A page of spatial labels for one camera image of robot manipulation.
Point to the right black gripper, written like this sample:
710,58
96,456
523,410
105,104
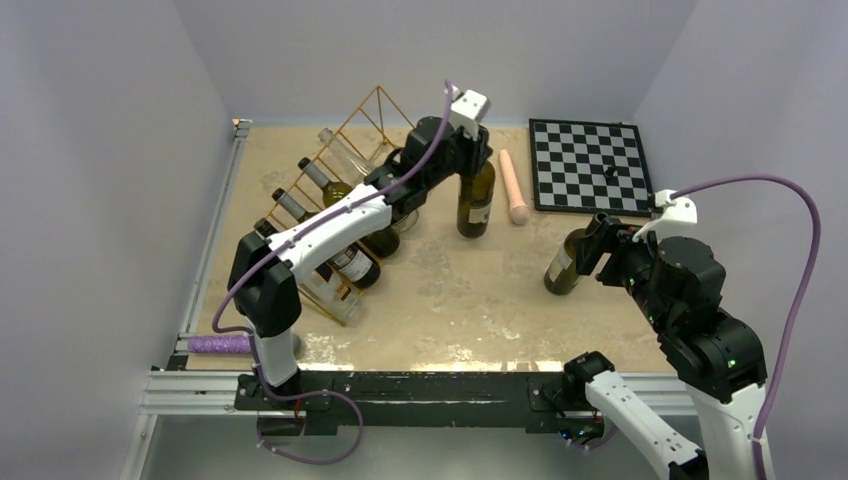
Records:
587,249

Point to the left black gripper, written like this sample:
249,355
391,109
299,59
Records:
476,151

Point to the clear brown-tinted bottle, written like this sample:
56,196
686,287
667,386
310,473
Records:
356,169

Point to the dark green wine bottle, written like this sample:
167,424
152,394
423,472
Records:
352,262

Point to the clear glass liquor bottle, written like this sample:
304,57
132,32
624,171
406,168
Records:
323,284

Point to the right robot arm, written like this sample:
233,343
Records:
676,283

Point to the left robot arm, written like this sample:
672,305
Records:
268,273

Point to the black white chessboard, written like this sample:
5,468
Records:
568,161

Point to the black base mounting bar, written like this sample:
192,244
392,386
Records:
321,402

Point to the purple glitter microphone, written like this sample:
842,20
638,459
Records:
220,344

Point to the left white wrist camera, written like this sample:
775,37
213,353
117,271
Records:
468,109

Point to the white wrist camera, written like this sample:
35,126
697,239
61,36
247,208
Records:
671,217
468,109

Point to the pink cylindrical handle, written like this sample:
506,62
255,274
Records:
518,209

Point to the gold wire wine rack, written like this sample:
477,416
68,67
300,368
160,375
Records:
372,130

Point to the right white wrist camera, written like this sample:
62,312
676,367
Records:
671,217

